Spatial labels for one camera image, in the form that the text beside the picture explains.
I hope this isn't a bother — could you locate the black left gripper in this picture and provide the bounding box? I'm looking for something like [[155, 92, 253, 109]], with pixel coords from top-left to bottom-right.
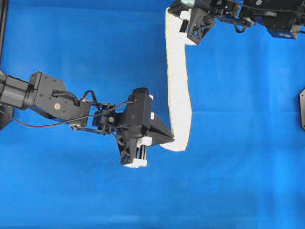
[[115, 112, 174, 168]]

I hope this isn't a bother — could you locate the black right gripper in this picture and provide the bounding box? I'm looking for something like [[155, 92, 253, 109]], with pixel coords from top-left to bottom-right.
[[167, 0, 215, 45]]

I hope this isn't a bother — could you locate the yellow striped towel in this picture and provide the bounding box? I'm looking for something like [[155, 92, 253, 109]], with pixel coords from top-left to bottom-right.
[[161, 8, 192, 152]]

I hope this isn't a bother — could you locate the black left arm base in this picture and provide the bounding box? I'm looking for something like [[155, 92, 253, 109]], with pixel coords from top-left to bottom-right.
[[0, 105, 14, 130]]

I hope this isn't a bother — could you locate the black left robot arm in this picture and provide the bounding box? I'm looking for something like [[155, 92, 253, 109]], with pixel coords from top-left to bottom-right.
[[0, 72, 174, 168]]

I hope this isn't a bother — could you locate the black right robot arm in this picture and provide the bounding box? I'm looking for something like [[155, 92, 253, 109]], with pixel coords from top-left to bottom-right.
[[167, 0, 305, 45]]

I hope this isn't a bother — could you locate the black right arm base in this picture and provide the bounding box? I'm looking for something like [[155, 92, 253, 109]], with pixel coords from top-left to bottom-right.
[[299, 89, 305, 130]]

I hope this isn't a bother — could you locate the blue table cloth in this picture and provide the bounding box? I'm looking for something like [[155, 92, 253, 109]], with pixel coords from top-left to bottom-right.
[[0, 0, 305, 229]]

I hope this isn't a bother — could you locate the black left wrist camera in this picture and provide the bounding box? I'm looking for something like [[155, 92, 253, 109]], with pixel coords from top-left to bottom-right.
[[123, 87, 153, 128]]

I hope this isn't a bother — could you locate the black left camera cable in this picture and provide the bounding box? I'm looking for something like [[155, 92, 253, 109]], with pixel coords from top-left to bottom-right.
[[14, 99, 137, 129]]

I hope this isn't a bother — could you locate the black frame post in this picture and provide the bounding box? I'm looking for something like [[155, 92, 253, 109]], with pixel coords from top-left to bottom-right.
[[0, 0, 9, 60]]

